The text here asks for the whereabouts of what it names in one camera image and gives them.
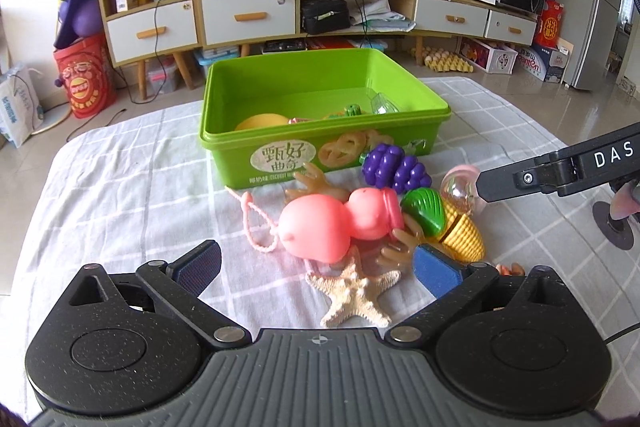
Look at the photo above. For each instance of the yellow toy bowl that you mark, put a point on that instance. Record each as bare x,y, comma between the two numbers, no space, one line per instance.
262,121

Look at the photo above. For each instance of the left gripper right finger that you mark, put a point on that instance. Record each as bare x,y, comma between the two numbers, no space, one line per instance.
457,289

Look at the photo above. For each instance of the pink gourd toy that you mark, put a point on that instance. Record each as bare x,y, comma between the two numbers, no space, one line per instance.
321,228

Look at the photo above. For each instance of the yellow egg tray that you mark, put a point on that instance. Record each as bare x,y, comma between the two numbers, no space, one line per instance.
441,60

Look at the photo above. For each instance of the white red cardboard box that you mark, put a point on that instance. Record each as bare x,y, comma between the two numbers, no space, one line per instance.
491,57

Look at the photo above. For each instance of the black bag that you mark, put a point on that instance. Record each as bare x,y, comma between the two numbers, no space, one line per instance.
320,16

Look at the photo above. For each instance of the clear storage box blue lid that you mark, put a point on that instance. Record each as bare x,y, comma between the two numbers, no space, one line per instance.
207,58

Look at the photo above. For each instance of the purple plush toy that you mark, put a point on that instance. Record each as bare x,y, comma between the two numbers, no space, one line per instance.
78,19

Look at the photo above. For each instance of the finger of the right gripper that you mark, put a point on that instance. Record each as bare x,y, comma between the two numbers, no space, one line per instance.
542,174

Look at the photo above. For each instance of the red flat box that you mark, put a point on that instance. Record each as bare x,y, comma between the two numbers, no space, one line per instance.
328,43

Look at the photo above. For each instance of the clear storage box pink lid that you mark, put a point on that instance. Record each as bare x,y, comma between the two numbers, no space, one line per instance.
162,75

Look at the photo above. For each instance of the beige starfish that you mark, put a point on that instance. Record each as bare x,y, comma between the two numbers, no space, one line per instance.
353,293

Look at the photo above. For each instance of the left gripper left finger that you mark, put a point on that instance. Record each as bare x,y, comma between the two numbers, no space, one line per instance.
175,289

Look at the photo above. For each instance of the toy corn cob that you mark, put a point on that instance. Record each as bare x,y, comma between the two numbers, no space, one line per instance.
441,223

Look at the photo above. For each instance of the pink toy box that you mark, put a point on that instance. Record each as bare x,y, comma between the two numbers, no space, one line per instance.
298,120

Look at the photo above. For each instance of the purple toy grapes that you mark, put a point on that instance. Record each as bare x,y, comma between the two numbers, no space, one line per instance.
390,166

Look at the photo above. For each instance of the clear pink ball toy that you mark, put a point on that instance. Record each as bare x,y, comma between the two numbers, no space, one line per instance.
459,188

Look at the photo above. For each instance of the orange toy pumpkin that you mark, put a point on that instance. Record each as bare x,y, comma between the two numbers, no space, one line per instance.
351,110

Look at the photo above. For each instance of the green plastic bin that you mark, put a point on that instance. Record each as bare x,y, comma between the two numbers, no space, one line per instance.
311,84

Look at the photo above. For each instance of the red printed bucket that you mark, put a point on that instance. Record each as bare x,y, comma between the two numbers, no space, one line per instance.
85,72

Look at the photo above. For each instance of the white paper bag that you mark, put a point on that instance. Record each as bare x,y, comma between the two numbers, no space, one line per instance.
21,113

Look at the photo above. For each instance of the long wooden tv cabinet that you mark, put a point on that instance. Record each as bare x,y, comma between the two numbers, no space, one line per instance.
243,22

